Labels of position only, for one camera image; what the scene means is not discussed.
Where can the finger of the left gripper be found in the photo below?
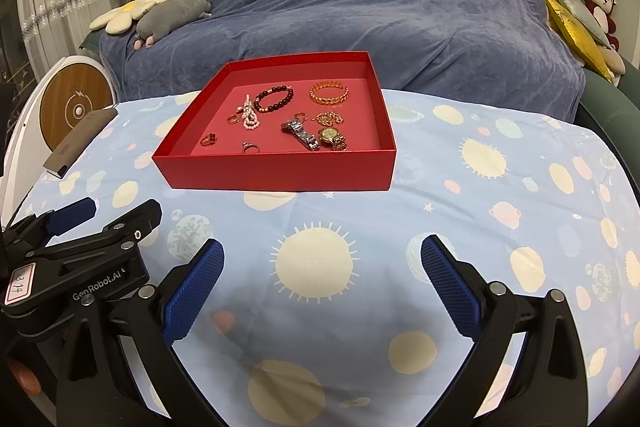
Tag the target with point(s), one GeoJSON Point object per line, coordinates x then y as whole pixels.
{"type": "Point", "coordinates": [34, 232]}
{"type": "Point", "coordinates": [122, 234]}

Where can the round wooden white device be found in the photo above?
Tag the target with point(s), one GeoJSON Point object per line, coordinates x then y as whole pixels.
{"type": "Point", "coordinates": [74, 87]}

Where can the gold wrist watch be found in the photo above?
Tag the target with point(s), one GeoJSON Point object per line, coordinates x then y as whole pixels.
{"type": "Point", "coordinates": [332, 138]}

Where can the silver blue-dial watch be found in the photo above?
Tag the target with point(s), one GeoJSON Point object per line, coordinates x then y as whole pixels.
{"type": "Point", "coordinates": [296, 128]}

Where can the gold shiny cushion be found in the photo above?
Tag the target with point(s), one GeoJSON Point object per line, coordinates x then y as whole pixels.
{"type": "Point", "coordinates": [577, 38]}

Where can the planet print blue tablecloth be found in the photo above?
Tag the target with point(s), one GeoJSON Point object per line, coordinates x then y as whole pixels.
{"type": "Point", "coordinates": [323, 315]}

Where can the blue grey sofa blanket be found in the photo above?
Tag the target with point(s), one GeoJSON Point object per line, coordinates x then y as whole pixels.
{"type": "Point", "coordinates": [493, 52]}

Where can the grey patterned cushion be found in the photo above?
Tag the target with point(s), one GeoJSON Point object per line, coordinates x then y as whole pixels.
{"type": "Point", "coordinates": [579, 10]}

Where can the person's left hand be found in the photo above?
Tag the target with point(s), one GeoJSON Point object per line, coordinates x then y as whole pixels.
{"type": "Point", "coordinates": [24, 376]}

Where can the red cardboard tray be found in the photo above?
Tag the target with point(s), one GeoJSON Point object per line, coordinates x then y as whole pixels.
{"type": "Point", "coordinates": [211, 146]}

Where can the green sofa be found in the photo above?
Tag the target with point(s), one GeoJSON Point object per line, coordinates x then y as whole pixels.
{"type": "Point", "coordinates": [610, 106]}

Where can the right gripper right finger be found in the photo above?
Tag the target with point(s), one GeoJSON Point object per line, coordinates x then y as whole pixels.
{"type": "Point", "coordinates": [548, 386]}

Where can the brown leather case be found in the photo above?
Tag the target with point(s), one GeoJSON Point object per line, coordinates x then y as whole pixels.
{"type": "Point", "coordinates": [74, 144]}

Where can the red monkey plush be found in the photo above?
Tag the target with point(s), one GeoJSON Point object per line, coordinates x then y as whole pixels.
{"type": "Point", "coordinates": [601, 11]}

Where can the white flower cushion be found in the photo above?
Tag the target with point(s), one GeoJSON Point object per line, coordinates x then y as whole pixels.
{"type": "Point", "coordinates": [119, 20]}

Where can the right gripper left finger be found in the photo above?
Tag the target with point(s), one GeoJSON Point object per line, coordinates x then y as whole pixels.
{"type": "Point", "coordinates": [96, 386]}

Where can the grey plush toy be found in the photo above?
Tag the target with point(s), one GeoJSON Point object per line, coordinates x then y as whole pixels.
{"type": "Point", "coordinates": [166, 17]}

